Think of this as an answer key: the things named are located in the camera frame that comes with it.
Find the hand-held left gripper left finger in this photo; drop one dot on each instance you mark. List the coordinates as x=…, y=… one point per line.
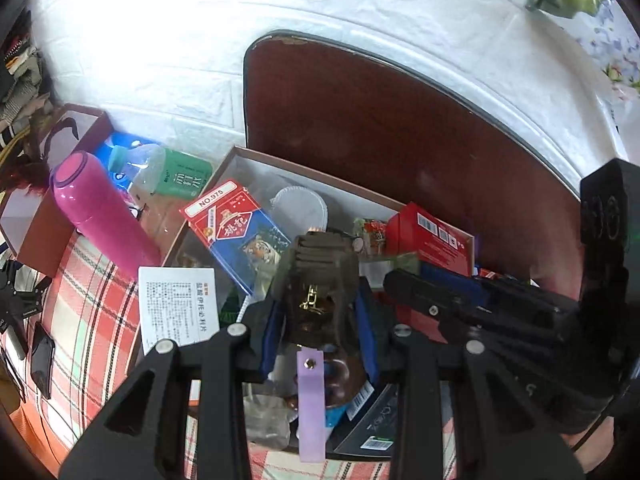
x=271, y=340

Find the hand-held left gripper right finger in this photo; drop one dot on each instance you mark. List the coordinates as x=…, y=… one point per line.
x=369, y=340

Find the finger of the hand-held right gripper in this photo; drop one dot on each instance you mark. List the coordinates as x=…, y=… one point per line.
x=500, y=332
x=450, y=287

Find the brown cardboard box container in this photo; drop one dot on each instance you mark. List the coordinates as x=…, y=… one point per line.
x=172, y=232

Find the person's right forearm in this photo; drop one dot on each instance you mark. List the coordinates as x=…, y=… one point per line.
x=597, y=442

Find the clear plastic container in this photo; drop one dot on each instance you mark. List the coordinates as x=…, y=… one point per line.
x=300, y=205

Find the clear crumpled plastic bag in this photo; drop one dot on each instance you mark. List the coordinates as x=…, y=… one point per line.
x=265, y=422

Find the black box with barcode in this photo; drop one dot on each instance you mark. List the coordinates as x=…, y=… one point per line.
x=370, y=425

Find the red snack packet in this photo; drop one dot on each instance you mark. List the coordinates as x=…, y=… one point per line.
x=372, y=232

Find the white printed medicine box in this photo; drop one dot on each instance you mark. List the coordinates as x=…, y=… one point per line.
x=170, y=305

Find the red blue card box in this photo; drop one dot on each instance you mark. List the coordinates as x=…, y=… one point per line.
x=235, y=230

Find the dark red wooden board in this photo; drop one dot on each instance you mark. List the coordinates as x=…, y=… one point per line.
x=400, y=135

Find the red plaid tablecloth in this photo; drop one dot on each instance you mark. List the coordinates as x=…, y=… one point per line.
x=95, y=300

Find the clear bottle green label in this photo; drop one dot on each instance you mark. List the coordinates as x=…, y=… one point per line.
x=175, y=172

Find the floral cloth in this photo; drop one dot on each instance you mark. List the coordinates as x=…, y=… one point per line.
x=620, y=60

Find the pink thermos bottle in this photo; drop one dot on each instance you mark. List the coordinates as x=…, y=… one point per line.
x=100, y=210

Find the black phone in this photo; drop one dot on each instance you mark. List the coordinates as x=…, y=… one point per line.
x=42, y=360

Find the orange cloth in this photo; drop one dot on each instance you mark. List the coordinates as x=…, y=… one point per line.
x=35, y=425

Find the black hand-held device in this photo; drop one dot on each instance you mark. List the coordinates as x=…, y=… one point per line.
x=20, y=300

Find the brown paper gift bag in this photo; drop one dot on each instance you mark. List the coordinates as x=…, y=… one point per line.
x=30, y=220

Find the dark red fluffy item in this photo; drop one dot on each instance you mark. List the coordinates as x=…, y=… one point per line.
x=25, y=175

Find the pile of clothes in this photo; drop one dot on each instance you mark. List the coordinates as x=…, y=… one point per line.
x=20, y=75

